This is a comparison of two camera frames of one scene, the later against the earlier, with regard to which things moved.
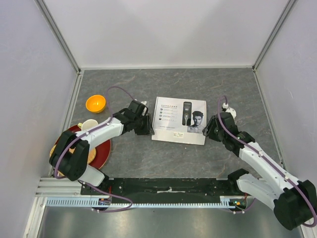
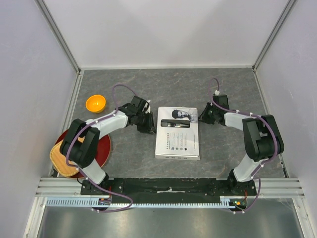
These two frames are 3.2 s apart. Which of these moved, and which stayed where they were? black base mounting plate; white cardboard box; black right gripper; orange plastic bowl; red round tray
Moved: white cardboard box; black right gripper
Stayed: orange plastic bowl; black base mounting plate; red round tray
